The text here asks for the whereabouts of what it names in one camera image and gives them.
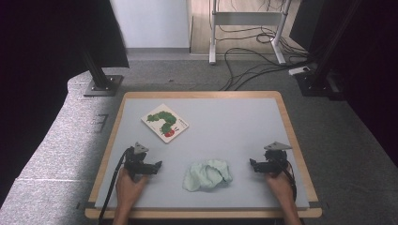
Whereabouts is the person's left hand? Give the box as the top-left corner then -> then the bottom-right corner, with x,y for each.
115,168 -> 148,210

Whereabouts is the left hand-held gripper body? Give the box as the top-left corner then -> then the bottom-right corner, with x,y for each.
124,142 -> 149,181

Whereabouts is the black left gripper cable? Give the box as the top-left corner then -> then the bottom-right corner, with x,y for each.
98,146 -> 132,225

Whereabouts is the caterpillar picture book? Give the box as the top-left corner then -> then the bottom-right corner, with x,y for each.
140,103 -> 190,144

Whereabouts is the white power strip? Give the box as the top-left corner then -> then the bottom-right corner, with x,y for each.
288,66 -> 312,77

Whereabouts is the white metal desk frame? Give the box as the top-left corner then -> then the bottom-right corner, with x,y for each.
208,0 -> 294,66

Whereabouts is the light green cloth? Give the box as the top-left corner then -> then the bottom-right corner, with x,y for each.
182,158 -> 234,192

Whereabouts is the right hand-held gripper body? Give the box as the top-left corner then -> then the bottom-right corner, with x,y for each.
263,141 -> 293,176

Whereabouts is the person's right hand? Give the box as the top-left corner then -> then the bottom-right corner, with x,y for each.
265,171 -> 296,206

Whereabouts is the grey table mat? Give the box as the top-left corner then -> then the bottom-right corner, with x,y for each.
94,97 -> 311,210

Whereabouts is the black stand with grey base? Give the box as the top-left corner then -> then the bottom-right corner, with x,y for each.
79,46 -> 125,98

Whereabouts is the tangle of black floor cables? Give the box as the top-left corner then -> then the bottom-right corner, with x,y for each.
215,0 -> 317,92

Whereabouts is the black curtain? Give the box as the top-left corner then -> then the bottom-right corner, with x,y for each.
289,0 -> 398,167
0,0 -> 130,207

